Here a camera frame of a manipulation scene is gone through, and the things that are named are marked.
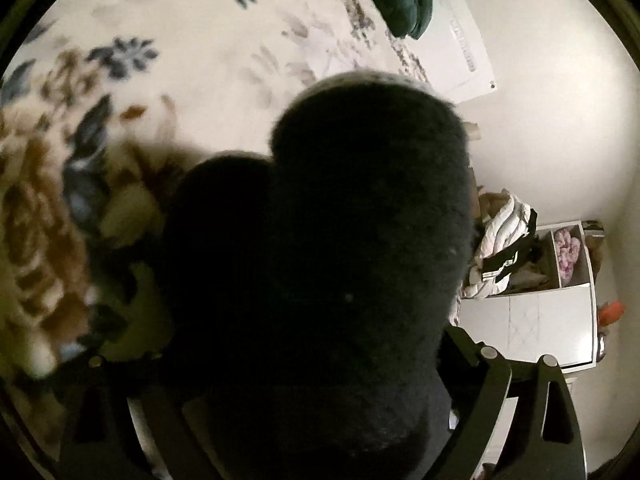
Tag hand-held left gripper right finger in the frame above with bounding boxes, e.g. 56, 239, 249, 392
439, 325, 587, 480

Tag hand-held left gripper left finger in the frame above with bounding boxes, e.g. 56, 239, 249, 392
56, 351, 222, 480

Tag black and white knit sweater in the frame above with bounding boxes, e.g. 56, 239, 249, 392
159, 71, 482, 480

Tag white wardrobe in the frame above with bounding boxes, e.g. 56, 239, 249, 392
457, 218, 609, 377

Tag orange bag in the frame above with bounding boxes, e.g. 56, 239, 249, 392
597, 301, 626, 326

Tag black striped jacket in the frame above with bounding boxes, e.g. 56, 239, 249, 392
479, 209, 539, 282

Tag pink folded blanket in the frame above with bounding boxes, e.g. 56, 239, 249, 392
552, 228, 584, 284

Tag white puffer jacket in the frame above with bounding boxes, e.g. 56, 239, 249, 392
462, 192, 539, 300

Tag large cardboard box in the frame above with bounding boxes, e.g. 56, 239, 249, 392
471, 184, 507, 217

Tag white bed headboard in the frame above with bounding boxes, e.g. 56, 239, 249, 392
429, 0, 499, 106

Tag floral bed blanket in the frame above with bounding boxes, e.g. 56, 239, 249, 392
0, 0, 437, 461

